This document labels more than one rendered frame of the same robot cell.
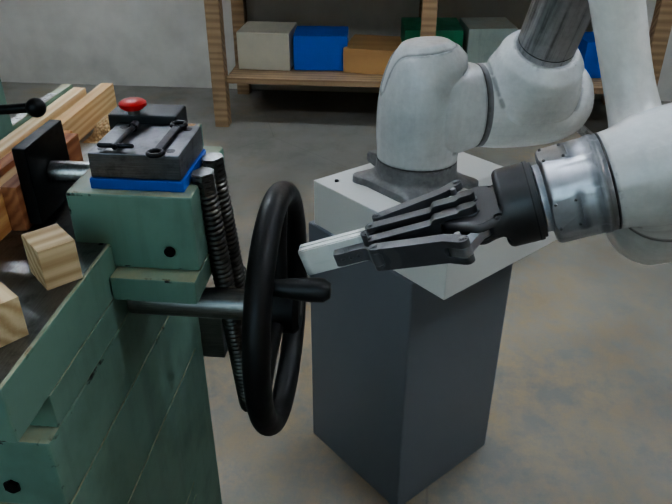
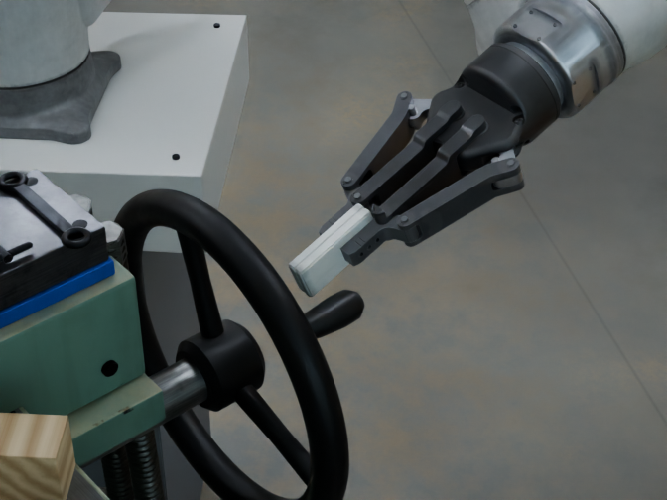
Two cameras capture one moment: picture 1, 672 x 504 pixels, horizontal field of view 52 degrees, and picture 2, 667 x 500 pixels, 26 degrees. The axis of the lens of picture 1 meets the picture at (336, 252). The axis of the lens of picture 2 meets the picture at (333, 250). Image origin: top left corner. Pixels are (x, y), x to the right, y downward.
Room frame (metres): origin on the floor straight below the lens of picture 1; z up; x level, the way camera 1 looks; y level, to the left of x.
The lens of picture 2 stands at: (0.02, 0.58, 1.57)
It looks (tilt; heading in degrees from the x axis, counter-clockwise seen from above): 39 degrees down; 314
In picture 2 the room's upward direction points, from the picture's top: straight up
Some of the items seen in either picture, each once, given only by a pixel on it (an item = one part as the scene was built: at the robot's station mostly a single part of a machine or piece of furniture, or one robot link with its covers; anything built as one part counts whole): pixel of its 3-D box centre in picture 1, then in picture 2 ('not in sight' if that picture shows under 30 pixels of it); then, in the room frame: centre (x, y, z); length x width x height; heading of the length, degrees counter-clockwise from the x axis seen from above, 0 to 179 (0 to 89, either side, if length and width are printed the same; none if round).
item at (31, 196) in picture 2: (167, 138); (44, 208); (0.68, 0.18, 1.00); 0.10 x 0.02 x 0.01; 174
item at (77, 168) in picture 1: (71, 171); not in sight; (0.72, 0.30, 0.95); 0.09 x 0.07 x 0.09; 174
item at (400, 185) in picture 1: (408, 167); (5, 75); (1.24, -0.14, 0.72); 0.22 x 0.18 x 0.06; 39
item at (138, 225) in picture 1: (154, 203); (3, 315); (0.71, 0.21, 0.91); 0.15 x 0.14 x 0.09; 174
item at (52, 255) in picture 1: (52, 256); (30, 459); (0.58, 0.28, 0.92); 0.04 x 0.04 x 0.04; 41
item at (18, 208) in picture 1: (47, 178); not in sight; (0.75, 0.34, 0.93); 0.16 x 0.02 x 0.05; 174
